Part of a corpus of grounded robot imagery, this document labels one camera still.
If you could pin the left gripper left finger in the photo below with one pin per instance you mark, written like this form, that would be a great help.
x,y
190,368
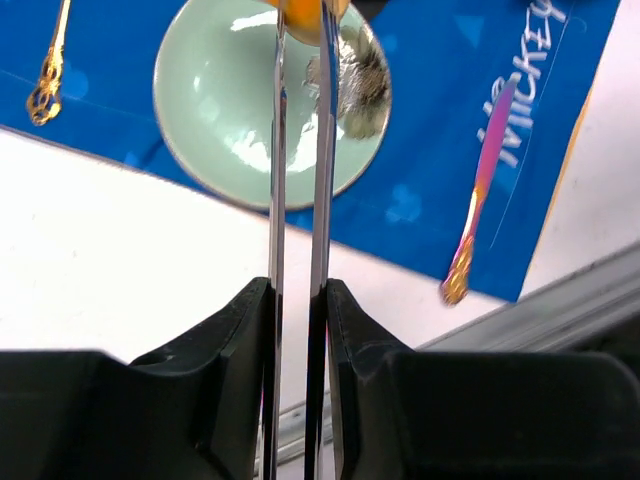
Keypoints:
x,y
186,410

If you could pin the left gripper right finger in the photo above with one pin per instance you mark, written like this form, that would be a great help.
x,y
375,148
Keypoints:
x,y
403,414

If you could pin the silver metal tongs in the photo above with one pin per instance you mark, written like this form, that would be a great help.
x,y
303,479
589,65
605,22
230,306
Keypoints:
x,y
329,12

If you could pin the croissant bread front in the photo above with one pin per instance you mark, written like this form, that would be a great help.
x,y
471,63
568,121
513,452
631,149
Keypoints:
x,y
303,19

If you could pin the pink gold ornate knife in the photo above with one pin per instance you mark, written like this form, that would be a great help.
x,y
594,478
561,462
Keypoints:
x,y
455,287

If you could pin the green floral plate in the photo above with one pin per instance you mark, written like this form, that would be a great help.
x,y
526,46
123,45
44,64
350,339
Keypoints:
x,y
213,97

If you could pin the gold ornate fork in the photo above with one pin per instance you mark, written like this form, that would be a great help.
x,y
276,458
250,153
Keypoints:
x,y
44,103

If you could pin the blue Mickey placemat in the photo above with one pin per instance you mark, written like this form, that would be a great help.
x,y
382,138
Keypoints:
x,y
448,62

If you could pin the aluminium rail table edge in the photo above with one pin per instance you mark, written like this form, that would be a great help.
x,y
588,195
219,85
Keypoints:
x,y
595,309

